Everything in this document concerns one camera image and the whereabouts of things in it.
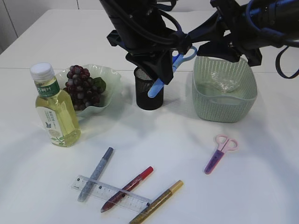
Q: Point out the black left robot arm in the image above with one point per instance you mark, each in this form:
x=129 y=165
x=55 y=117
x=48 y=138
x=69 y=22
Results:
x=139 y=15

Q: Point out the blue scissors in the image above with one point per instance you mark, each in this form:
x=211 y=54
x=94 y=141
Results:
x=176 y=61

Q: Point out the black mesh pen holder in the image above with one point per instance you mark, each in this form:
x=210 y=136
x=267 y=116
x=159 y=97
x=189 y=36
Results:
x=143 y=84

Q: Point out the purple artificial grape bunch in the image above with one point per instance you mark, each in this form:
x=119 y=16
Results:
x=84 y=90

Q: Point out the clear plastic sheet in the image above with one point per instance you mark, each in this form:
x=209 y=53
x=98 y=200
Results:
x=223 y=83

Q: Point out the clear plastic ruler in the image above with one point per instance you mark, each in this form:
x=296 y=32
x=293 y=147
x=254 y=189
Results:
x=105 y=191

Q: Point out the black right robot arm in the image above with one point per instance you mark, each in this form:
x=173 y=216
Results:
x=274 y=23

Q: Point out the green wavy glass plate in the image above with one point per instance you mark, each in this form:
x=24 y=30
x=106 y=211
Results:
x=110 y=76

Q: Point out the yellow tea bottle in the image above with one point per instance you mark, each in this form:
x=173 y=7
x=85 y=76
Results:
x=54 y=107

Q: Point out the red glitter pen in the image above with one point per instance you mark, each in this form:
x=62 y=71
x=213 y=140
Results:
x=111 y=202

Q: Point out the green woven plastic basket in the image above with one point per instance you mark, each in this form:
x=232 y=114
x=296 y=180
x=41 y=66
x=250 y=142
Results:
x=209 y=103

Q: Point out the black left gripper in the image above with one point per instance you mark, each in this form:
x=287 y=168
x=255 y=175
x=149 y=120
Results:
x=142 y=45

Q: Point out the silver glitter pen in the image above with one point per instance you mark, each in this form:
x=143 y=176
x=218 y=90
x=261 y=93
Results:
x=95 y=175

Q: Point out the pink purple scissors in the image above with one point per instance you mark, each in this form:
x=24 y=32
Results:
x=224 y=144

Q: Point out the gold glitter pen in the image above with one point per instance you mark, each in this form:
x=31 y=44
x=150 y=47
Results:
x=150 y=209

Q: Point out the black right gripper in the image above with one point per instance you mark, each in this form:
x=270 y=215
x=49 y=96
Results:
x=229 y=16

